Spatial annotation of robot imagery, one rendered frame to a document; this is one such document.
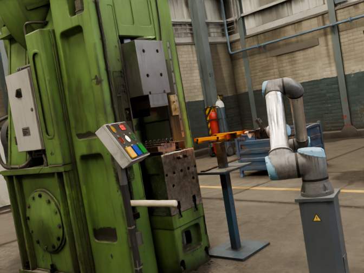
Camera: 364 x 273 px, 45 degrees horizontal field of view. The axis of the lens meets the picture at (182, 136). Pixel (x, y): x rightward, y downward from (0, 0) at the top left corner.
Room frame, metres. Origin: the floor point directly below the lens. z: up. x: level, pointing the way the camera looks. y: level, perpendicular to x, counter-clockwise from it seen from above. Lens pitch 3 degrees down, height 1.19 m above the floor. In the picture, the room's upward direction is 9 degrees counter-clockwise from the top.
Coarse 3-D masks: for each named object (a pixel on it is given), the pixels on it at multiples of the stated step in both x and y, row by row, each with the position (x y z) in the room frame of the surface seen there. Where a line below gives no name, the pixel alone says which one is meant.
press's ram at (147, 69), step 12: (132, 48) 3.20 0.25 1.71; (144, 48) 3.25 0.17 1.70; (156, 48) 3.35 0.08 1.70; (132, 60) 3.22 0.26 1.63; (144, 60) 3.23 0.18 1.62; (156, 60) 3.33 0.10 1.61; (132, 72) 3.23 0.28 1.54; (144, 72) 3.22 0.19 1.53; (156, 72) 3.31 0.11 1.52; (132, 84) 3.24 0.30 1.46; (144, 84) 3.20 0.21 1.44; (156, 84) 3.30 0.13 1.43; (168, 84) 3.40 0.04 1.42; (132, 96) 3.26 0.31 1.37
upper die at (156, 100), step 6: (144, 96) 3.25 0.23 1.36; (150, 96) 3.23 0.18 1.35; (156, 96) 3.28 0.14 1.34; (162, 96) 3.33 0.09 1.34; (132, 102) 3.33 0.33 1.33; (138, 102) 3.29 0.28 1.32; (144, 102) 3.26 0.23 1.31; (150, 102) 3.22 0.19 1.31; (156, 102) 3.27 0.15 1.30; (162, 102) 3.33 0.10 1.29; (132, 108) 3.34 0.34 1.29; (138, 108) 3.30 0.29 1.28; (144, 108) 3.26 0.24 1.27
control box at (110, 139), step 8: (104, 128) 2.64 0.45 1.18; (120, 128) 2.81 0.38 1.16; (128, 128) 2.93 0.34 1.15; (104, 136) 2.65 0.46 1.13; (112, 136) 2.63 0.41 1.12; (120, 136) 2.72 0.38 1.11; (128, 136) 2.83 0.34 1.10; (104, 144) 2.65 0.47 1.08; (112, 144) 2.64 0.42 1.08; (120, 144) 2.64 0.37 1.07; (128, 144) 2.74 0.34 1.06; (136, 144) 2.85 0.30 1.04; (112, 152) 2.64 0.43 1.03; (120, 152) 2.62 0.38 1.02; (120, 160) 2.63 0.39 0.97; (128, 160) 2.61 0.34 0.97; (136, 160) 2.73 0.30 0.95
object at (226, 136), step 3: (222, 135) 3.40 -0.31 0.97; (225, 135) 3.35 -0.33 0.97; (228, 135) 3.36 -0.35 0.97; (231, 135) 3.34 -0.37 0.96; (234, 135) 3.32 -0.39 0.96; (198, 138) 3.56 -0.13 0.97; (201, 138) 3.54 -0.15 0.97; (204, 138) 3.52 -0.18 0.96; (207, 138) 3.49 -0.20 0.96; (210, 138) 3.47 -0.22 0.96; (213, 138) 3.45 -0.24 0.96; (216, 138) 3.43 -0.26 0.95; (219, 138) 3.41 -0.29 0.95; (222, 138) 3.39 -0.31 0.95; (225, 138) 3.36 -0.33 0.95; (228, 138) 3.36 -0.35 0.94; (231, 138) 3.33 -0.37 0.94; (234, 138) 3.31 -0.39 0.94
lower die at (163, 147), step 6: (150, 144) 3.40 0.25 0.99; (156, 144) 3.35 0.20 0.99; (162, 144) 3.27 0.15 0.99; (168, 144) 3.32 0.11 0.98; (174, 144) 3.37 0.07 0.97; (150, 150) 3.27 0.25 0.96; (156, 150) 3.23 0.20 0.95; (162, 150) 3.26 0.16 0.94; (168, 150) 3.31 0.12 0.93; (174, 150) 3.36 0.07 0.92
